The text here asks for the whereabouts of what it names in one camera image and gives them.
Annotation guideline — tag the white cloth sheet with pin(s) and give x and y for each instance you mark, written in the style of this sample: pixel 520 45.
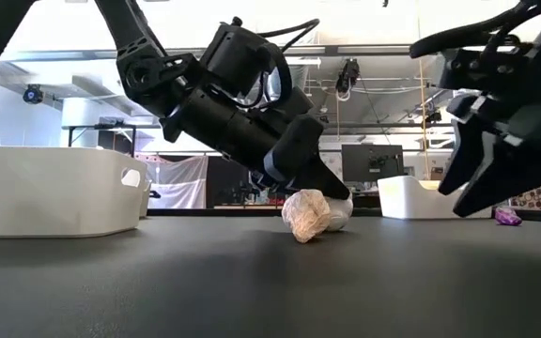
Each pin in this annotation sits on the white cloth sheet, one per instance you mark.
pixel 176 183

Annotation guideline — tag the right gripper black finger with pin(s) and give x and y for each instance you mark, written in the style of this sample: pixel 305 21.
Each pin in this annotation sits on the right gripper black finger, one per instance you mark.
pixel 500 178
pixel 468 150

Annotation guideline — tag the brown circle patterned curtain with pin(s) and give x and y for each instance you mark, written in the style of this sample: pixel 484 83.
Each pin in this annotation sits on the brown circle patterned curtain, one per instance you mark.
pixel 529 199

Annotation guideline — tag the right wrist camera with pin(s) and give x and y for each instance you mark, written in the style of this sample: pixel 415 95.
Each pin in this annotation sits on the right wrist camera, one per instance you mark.
pixel 482 70

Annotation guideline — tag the white ceiling light fixture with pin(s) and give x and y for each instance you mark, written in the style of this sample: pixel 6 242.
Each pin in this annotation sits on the white ceiling light fixture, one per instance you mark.
pixel 310 61

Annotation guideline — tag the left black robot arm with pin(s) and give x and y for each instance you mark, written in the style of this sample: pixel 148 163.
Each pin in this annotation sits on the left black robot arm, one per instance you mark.
pixel 127 23

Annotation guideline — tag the black monitor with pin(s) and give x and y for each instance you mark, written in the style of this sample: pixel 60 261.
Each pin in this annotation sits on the black monitor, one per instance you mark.
pixel 371 162

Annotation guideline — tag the white plastic basket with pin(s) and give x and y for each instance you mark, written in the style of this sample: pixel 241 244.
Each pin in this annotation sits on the white plastic basket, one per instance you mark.
pixel 144 202
pixel 40 192
pixel 406 199

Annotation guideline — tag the background black robot arm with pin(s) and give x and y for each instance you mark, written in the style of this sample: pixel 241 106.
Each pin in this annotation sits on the background black robot arm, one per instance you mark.
pixel 247 195

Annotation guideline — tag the black table edge rail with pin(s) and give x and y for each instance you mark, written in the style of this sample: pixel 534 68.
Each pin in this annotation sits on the black table edge rail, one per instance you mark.
pixel 205 212

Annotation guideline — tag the purple eggplant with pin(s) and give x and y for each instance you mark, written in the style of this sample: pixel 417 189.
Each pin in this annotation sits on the purple eggplant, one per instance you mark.
pixel 507 217

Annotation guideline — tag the black panel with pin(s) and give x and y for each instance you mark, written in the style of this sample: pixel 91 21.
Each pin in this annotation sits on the black panel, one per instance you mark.
pixel 226 183

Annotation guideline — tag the brown cardboard box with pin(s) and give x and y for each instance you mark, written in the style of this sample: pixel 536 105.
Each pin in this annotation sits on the brown cardboard box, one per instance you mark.
pixel 436 173

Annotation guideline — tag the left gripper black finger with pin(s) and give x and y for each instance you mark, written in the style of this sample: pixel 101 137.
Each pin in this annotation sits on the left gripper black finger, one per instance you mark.
pixel 324 180

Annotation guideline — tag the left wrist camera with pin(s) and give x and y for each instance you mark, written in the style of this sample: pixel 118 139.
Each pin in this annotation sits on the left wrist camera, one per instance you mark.
pixel 298 101

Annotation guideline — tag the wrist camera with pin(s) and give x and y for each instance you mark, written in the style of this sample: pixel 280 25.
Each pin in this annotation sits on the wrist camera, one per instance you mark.
pixel 482 70
pixel 298 101

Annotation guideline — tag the white patterned curtain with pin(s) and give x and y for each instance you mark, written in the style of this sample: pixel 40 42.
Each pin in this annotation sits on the white patterned curtain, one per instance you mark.
pixel 331 164

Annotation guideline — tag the black hanging device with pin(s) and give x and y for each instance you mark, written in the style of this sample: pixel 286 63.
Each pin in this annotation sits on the black hanging device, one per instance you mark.
pixel 348 75
pixel 432 116

